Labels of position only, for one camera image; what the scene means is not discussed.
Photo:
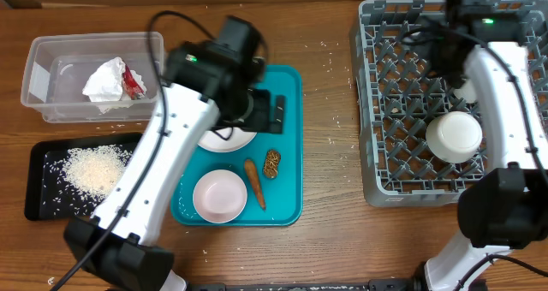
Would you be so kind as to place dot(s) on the clear plastic waste bin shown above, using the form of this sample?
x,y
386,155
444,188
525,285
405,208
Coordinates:
x,y
58,68

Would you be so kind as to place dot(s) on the teal serving tray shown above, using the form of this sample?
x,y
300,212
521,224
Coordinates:
x,y
284,194

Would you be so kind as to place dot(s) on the white cup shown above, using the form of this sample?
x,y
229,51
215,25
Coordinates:
x,y
466,92

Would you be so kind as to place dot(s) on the grey dishwasher rack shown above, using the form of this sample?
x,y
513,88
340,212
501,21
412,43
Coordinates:
x,y
397,101

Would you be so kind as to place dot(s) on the pile of white rice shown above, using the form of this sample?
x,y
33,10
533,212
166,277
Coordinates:
x,y
87,174

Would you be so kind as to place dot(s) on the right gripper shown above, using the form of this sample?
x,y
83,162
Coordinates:
x,y
454,74

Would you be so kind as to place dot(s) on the pale green bowl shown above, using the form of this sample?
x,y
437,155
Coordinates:
x,y
454,137

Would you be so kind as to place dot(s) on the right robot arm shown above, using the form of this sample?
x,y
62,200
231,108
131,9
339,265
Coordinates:
x,y
506,209

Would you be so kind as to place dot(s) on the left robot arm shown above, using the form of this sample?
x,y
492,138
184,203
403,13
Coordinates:
x,y
203,86

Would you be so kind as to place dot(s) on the white paper napkin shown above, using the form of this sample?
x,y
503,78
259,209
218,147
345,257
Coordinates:
x,y
105,86

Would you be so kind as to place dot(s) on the small pink plate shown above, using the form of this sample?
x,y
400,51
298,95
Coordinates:
x,y
220,196

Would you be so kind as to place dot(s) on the large white dinner plate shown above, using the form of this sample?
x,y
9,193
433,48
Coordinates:
x,y
226,140

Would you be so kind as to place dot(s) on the red sauce packet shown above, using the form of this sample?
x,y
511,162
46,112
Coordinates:
x,y
131,86

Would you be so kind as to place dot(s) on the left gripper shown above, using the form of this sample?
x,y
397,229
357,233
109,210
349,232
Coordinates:
x,y
259,120

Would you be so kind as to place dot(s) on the orange carrot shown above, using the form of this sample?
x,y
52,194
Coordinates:
x,y
253,177

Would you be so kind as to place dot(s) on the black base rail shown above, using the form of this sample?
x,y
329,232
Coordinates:
x,y
391,284

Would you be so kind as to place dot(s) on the black plastic tray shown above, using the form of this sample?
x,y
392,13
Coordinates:
x,y
49,196

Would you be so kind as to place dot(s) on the brown patterned food piece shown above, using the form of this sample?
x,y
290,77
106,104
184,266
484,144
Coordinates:
x,y
272,160

